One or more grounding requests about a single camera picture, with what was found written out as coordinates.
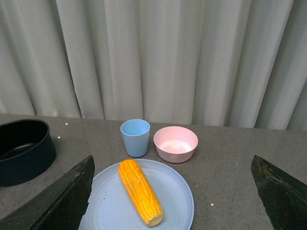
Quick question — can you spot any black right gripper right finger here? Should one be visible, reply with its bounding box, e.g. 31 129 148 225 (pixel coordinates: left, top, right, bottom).
251 155 307 230

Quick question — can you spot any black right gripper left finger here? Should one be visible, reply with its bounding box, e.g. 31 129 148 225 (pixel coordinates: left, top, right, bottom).
0 155 95 230

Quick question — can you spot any yellow corn cob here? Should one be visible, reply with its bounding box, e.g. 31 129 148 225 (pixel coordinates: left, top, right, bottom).
118 159 164 227

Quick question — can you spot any light blue plate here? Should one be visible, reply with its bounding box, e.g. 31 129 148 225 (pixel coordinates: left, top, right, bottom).
79 159 194 230

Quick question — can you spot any dark blue saucepan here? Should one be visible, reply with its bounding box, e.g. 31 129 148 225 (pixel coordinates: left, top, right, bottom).
0 119 57 187

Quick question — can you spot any light blue cup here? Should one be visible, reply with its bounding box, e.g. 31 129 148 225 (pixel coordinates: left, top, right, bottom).
120 119 150 158

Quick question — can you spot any pink bowl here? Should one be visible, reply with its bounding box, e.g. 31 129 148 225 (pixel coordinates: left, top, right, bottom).
153 126 199 163

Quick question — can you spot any white curtain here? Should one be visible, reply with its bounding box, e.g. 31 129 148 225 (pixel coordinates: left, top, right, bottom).
0 0 307 130

